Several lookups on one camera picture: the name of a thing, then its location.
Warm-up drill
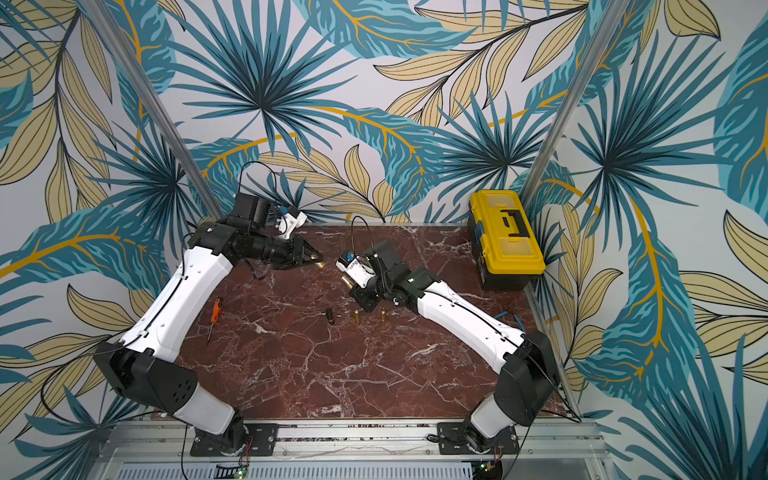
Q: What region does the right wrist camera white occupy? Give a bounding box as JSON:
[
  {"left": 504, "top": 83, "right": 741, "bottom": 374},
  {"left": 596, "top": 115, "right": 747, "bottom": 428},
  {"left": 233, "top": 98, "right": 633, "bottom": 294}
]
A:
[{"left": 336, "top": 251, "right": 376, "bottom": 289}]

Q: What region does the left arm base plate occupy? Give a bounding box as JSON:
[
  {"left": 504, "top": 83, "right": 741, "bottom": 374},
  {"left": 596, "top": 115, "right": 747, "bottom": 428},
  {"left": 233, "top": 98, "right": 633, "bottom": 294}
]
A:
[{"left": 189, "top": 422, "right": 279, "bottom": 459}]

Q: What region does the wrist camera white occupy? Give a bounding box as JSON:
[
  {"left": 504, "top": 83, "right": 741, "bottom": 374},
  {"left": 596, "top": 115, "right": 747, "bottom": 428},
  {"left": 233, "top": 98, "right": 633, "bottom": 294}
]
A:
[
  {"left": 275, "top": 207, "right": 308, "bottom": 240},
  {"left": 336, "top": 251, "right": 376, "bottom": 289}
]

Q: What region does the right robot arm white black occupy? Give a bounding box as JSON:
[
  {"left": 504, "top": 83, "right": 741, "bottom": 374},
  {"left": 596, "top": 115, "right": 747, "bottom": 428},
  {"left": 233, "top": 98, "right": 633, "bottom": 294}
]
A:
[{"left": 336, "top": 241, "right": 560, "bottom": 454}]

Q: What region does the aluminium corner post left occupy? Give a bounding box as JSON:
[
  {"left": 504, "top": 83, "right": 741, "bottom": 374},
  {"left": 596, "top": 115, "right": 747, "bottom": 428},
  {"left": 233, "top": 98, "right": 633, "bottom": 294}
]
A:
[{"left": 81, "top": 0, "right": 223, "bottom": 218}]

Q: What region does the yellow black toolbox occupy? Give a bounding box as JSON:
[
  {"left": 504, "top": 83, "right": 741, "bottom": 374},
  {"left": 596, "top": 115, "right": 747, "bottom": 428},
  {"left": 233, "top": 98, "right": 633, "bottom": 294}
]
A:
[{"left": 468, "top": 190, "right": 546, "bottom": 291}]

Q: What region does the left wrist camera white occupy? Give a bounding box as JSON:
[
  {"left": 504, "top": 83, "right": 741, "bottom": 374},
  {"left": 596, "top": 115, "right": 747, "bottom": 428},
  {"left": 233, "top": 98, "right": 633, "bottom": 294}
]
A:
[{"left": 275, "top": 207, "right": 308, "bottom": 240}]

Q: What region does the aluminium corner post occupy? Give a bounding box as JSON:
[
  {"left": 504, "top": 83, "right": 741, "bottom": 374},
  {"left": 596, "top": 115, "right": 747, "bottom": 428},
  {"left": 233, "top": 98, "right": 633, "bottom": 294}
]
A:
[
  {"left": 520, "top": 0, "right": 629, "bottom": 207},
  {"left": 81, "top": 0, "right": 223, "bottom": 218}
]

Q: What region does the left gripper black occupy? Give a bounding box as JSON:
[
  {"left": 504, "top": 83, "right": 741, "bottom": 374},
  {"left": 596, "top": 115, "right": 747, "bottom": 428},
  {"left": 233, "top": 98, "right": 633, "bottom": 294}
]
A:
[{"left": 244, "top": 231, "right": 325, "bottom": 271}]

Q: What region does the orange handled screwdriver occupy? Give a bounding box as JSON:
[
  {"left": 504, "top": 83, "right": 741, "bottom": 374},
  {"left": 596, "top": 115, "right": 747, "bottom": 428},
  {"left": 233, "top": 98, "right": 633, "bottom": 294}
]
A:
[{"left": 206, "top": 297, "right": 223, "bottom": 344}]

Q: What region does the aluminium corner post right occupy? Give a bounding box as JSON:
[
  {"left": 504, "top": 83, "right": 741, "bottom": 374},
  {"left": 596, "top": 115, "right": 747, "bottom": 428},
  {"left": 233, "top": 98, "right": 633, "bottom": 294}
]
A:
[{"left": 520, "top": 0, "right": 629, "bottom": 207}]

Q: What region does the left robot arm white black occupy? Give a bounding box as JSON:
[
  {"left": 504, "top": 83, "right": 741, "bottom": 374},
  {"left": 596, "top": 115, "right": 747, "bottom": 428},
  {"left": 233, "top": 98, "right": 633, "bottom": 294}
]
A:
[{"left": 93, "top": 192, "right": 322, "bottom": 455}]

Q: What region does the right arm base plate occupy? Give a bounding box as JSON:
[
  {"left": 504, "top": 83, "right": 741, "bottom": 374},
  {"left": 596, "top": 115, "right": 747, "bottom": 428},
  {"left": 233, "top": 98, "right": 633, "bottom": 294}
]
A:
[{"left": 429, "top": 421, "right": 520, "bottom": 455}]

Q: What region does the aluminium frame rail front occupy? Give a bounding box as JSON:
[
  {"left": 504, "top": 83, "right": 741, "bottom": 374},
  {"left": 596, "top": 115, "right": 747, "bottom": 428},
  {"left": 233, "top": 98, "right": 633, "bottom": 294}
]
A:
[{"left": 88, "top": 418, "right": 619, "bottom": 479}]

